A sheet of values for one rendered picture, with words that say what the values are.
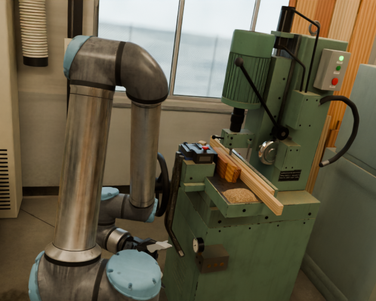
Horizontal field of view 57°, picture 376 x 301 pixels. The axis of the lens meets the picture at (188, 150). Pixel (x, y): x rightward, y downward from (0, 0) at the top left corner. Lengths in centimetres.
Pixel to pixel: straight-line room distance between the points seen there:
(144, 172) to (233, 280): 86
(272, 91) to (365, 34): 194
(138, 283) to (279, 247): 98
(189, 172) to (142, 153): 45
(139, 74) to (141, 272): 51
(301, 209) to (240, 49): 79
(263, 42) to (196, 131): 164
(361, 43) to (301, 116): 194
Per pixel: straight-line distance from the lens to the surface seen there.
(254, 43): 144
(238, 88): 147
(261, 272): 183
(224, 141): 158
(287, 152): 153
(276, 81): 154
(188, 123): 292
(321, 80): 157
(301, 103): 150
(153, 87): 91
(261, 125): 157
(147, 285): 96
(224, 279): 174
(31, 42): 248
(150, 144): 103
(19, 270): 238
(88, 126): 91
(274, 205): 134
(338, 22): 322
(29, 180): 300
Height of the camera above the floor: 154
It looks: 22 degrees down
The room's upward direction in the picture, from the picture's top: 9 degrees clockwise
